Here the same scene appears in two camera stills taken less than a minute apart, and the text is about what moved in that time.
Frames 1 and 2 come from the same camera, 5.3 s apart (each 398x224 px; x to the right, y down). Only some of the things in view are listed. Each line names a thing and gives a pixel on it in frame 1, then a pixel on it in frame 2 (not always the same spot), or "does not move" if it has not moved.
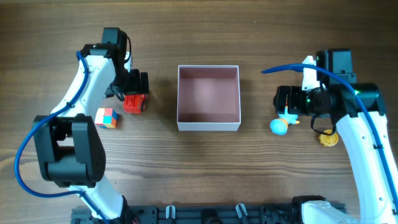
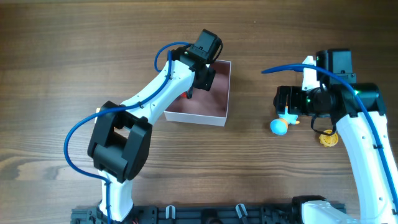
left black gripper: [135, 88] to [206, 86]
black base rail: [198, 214] does not move
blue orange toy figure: [279, 126] does not move
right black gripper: [290, 99] does not move
